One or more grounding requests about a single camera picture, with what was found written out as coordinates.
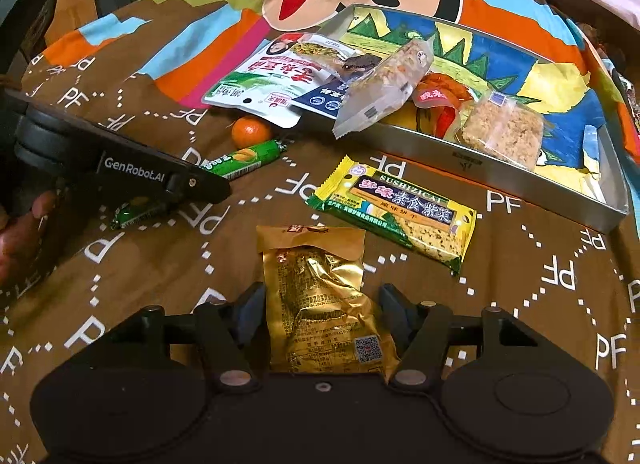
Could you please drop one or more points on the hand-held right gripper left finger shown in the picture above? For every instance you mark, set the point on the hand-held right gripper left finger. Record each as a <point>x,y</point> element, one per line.
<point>246,316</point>

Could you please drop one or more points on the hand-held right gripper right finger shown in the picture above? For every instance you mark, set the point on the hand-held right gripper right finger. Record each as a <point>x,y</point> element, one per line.
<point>400,315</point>

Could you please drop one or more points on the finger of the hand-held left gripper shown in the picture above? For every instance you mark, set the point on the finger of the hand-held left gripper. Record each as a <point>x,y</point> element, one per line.
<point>205,188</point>

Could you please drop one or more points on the green snack stick packet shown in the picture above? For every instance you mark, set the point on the green snack stick packet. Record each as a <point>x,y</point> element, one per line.
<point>245,157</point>
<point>132,215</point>

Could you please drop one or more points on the gold foil snack packet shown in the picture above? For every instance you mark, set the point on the gold foil snack packet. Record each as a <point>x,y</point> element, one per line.
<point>320,294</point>

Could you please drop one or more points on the metal tray with colourful print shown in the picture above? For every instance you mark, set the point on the metal tray with colourful print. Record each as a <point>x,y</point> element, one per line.
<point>550,83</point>

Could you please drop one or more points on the person's left hand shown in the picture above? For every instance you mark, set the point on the person's left hand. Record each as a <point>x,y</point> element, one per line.
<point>20,246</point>

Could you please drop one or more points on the tangerine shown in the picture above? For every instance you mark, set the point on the tangerine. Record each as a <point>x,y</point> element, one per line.
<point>250,132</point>

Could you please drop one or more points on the colourful cartoon printed blanket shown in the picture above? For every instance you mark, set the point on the colourful cartoon printed blanket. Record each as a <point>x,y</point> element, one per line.
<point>150,264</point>

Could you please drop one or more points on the yellow and green cracker packet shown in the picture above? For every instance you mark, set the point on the yellow and green cracker packet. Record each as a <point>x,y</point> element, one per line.
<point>400,209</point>

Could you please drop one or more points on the white and green snack packet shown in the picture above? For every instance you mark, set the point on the white and green snack packet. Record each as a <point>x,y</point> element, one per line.
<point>260,83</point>

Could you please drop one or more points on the blue and white snack packet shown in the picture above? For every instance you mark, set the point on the blue and white snack packet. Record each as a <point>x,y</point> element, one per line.
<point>320,101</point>

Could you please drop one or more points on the clear grain bar packet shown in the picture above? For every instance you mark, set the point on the clear grain bar packet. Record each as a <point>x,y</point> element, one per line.
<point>380,88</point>

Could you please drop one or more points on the clear rice crisp packet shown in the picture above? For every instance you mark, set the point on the clear rice crisp packet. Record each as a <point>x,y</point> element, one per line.
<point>500,131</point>

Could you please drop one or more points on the orange red snack packet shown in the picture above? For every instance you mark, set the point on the orange red snack packet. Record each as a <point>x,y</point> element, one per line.
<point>440,93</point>

